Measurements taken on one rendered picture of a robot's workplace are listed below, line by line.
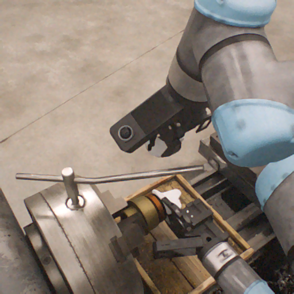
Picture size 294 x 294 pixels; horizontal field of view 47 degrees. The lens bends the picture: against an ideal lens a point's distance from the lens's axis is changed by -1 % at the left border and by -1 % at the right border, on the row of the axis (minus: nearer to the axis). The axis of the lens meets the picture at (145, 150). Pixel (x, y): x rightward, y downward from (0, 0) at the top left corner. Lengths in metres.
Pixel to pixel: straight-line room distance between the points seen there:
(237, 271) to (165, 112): 0.40
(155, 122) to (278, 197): 0.20
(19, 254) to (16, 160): 1.94
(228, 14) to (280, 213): 0.27
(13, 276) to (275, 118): 0.46
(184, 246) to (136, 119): 0.37
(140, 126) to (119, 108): 2.33
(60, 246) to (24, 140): 2.08
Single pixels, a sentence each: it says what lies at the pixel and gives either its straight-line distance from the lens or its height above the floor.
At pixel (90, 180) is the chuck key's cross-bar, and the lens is 0.60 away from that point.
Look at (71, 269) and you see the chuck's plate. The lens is 0.63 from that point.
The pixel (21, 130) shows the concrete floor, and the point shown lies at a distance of 2.77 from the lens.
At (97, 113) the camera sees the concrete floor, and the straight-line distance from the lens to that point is 2.78.
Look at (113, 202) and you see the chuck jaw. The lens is 0.81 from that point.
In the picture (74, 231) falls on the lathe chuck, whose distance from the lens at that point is 0.64.
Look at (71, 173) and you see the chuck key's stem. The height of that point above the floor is 1.32.
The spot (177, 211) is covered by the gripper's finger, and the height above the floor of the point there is 1.12.
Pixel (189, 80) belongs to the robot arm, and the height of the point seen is 1.54.
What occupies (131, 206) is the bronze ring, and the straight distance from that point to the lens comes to 0.81.
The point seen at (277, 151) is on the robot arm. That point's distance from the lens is 0.32.
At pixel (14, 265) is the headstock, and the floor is 1.25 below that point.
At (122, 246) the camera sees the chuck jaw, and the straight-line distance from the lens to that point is 0.65.
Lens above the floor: 1.77
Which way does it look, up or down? 46 degrees down
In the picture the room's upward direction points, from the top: straight up
